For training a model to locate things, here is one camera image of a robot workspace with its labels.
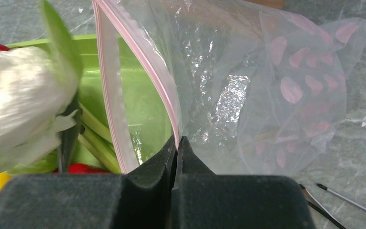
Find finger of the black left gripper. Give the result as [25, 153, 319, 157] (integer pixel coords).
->
[57, 94, 81, 173]

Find wooden board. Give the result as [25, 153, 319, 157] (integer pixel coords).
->
[245, 0, 286, 9]

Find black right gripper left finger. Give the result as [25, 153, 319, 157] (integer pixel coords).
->
[0, 137, 176, 229]

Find white cauliflower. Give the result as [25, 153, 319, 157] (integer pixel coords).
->
[0, 0, 83, 172]

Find green celery stalks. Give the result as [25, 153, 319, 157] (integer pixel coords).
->
[78, 103, 122, 174]

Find clear pink zip top bag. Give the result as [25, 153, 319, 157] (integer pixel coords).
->
[93, 0, 366, 176]

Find lower black yellow screwdriver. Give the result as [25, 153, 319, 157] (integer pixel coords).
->
[299, 184, 346, 229]

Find red chili pepper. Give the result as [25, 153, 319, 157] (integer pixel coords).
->
[67, 163, 110, 174]

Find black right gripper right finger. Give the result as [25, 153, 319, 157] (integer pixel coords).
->
[171, 137, 315, 229]

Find green plastic tray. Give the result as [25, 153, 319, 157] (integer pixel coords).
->
[8, 35, 172, 178]

